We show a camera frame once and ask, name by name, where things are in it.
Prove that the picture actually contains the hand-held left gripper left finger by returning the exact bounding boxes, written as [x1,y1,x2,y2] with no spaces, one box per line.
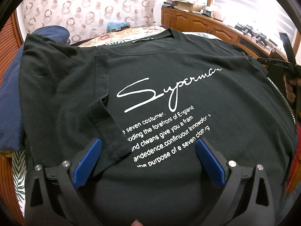
[24,138,104,226]

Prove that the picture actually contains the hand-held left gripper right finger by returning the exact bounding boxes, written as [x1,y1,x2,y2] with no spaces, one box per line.
[195,138,275,226]

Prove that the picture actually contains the black printed t-shirt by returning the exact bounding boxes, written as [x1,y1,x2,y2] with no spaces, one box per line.
[19,28,295,226]

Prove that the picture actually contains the person's right hand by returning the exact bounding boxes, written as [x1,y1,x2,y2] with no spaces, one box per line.
[283,74,297,103]

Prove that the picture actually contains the black device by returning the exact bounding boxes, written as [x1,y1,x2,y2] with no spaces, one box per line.
[235,23,252,35]
[255,32,274,47]

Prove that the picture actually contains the white window blinds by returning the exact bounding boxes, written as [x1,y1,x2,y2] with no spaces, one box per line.
[213,0,299,43]

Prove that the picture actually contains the green leaf print sheet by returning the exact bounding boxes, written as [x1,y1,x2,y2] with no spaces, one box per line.
[12,149,31,219]

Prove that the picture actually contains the wooden cabinet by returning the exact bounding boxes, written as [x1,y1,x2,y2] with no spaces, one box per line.
[161,6,290,62]

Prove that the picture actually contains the cardboard box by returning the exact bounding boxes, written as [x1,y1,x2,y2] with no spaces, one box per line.
[176,0,201,13]

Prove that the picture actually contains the navy blue pillow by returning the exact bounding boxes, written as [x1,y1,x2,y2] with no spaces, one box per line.
[0,25,70,151]

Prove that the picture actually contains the floral bedsheet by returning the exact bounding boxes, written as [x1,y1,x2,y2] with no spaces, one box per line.
[78,26,221,50]

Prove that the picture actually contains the blue plastic bag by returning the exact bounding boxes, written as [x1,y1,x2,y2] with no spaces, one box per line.
[107,21,128,31]

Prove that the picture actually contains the wooden headboard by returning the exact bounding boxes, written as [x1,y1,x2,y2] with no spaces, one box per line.
[0,12,26,50]

